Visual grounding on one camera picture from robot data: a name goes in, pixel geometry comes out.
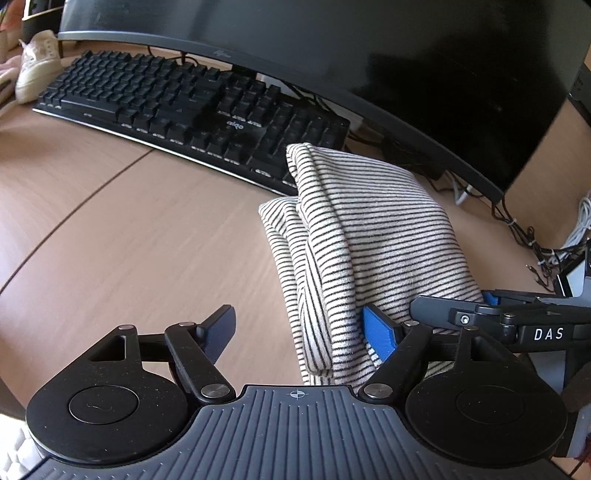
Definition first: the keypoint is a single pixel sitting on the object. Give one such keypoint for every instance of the white sneaker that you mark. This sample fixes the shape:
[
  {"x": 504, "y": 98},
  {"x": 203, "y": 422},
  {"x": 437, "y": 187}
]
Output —
[{"x": 37, "y": 64}]

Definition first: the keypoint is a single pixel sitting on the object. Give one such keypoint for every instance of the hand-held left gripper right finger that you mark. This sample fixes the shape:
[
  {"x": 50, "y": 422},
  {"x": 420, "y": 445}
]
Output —
[{"x": 378, "y": 332}]

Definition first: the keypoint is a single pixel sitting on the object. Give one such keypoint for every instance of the black curved monitor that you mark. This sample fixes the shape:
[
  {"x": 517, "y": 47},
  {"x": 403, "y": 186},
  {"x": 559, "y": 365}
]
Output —
[{"x": 323, "y": 55}]

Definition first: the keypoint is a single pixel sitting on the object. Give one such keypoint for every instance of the black mechanical keyboard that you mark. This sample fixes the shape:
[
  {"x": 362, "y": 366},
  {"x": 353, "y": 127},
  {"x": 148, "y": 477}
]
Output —
[{"x": 161, "y": 106}]

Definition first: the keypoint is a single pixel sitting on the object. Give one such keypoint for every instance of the person's right hand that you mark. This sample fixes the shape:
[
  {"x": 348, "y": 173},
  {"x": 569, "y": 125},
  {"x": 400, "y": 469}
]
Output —
[{"x": 577, "y": 392}]

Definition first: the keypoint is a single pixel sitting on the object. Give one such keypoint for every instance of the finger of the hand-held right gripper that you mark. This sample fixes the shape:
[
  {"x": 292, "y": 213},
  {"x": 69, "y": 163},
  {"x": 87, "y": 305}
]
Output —
[
  {"x": 490, "y": 297},
  {"x": 443, "y": 311}
]

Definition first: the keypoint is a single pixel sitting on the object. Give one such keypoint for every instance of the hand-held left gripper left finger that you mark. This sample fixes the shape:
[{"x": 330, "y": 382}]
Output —
[{"x": 221, "y": 332}]

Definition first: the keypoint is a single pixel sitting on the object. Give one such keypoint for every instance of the striped cream shirt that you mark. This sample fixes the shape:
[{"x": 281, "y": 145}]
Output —
[{"x": 369, "y": 230}]

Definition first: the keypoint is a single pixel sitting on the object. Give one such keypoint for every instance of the pink soft object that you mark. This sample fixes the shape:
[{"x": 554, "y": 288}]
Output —
[{"x": 7, "y": 78}]

